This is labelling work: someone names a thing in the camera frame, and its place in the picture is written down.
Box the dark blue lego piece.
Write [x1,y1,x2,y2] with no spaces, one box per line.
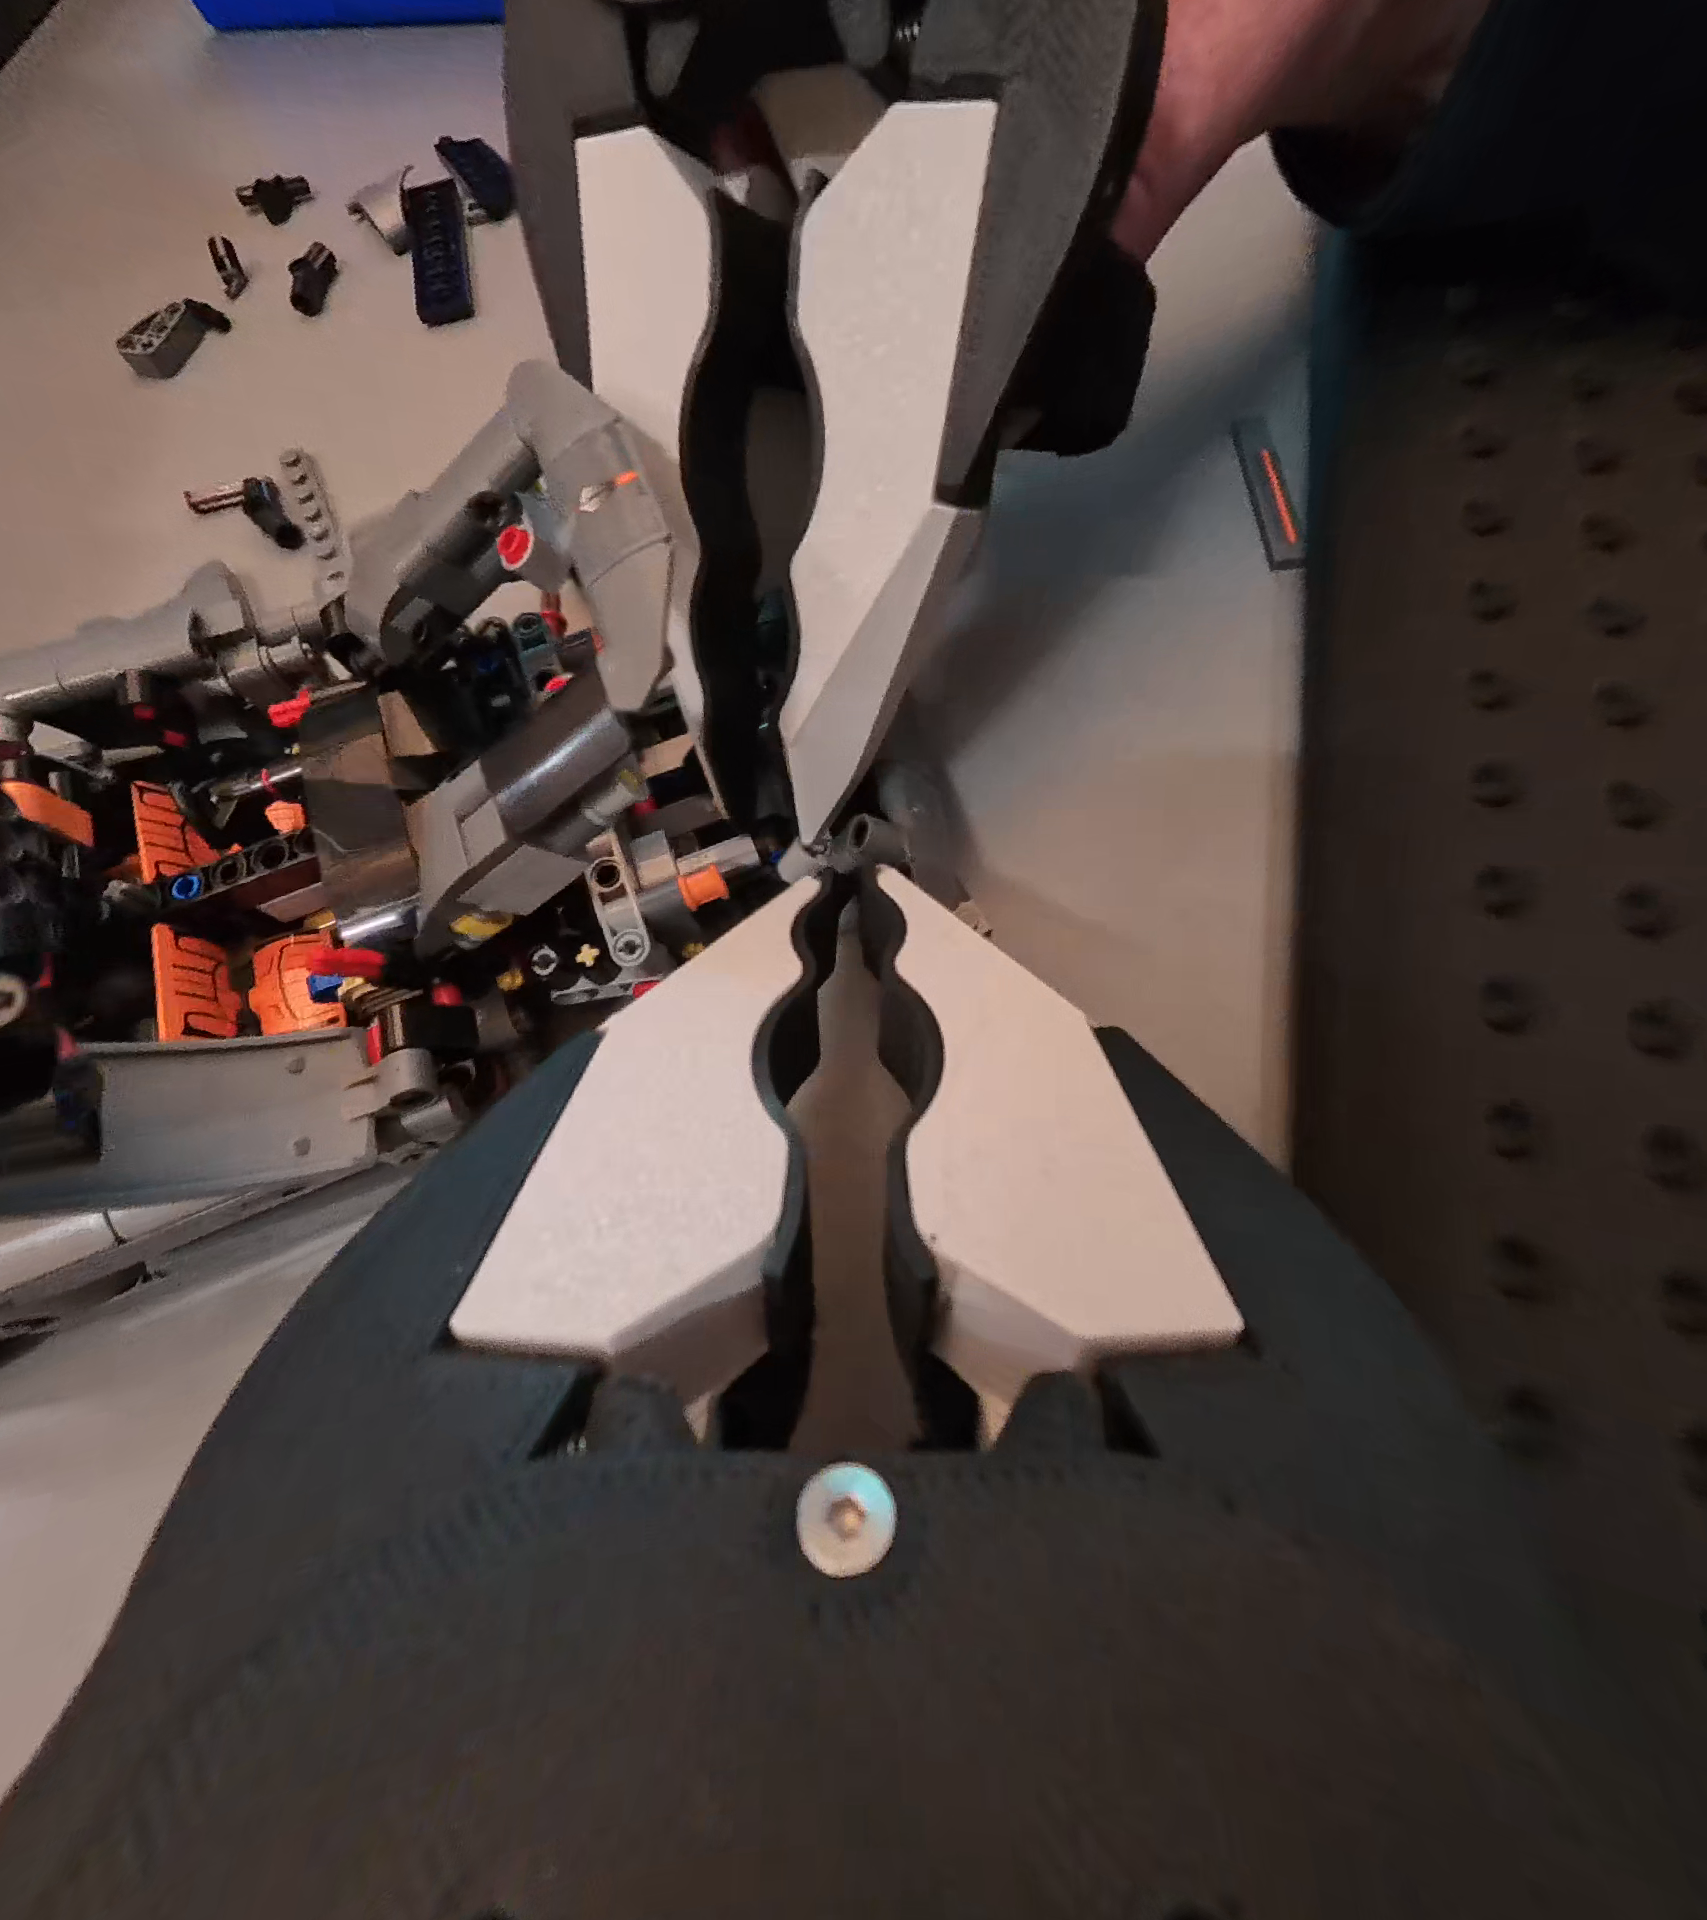
[434,134,514,220]

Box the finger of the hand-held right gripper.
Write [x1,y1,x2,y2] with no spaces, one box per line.
[575,133,778,812]
[777,103,1005,842]

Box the grey tile orange stripe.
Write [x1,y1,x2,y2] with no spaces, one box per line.
[1233,417,1309,567]

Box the black lego pin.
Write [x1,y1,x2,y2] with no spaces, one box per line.
[183,477,306,550]

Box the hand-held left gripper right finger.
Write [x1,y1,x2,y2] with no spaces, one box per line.
[852,868,1245,1351]

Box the grey long lego plate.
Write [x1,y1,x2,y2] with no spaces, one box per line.
[273,447,356,602]

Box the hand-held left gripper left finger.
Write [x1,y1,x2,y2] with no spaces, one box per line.
[446,876,839,1351]

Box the dark grey angled lego beam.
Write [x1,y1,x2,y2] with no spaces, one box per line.
[118,297,234,377]

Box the grey curved lego panel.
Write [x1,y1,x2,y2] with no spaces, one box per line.
[876,758,981,934]

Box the person's right forearm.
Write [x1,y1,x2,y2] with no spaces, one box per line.
[1274,0,1707,362]

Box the dark dimpled panel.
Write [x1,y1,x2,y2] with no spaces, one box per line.
[1296,226,1707,1920]

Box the grey lego car model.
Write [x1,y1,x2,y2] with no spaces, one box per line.
[0,360,929,1337]

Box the person's right hand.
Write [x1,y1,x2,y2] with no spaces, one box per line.
[1108,0,1485,260]

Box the black Technic brick with holes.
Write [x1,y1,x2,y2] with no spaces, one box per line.
[401,179,479,329]

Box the white rounded board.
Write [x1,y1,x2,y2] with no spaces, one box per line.
[0,1200,150,1357]

